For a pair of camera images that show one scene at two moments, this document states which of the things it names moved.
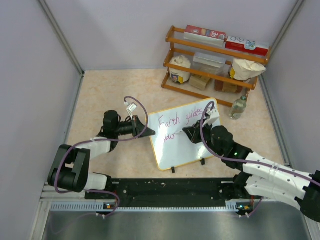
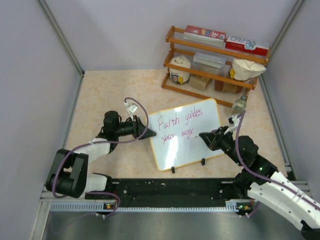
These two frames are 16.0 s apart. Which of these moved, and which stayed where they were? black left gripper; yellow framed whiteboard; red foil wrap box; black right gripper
Moved: black right gripper
Stayed: black left gripper; yellow framed whiteboard; red foil wrap box
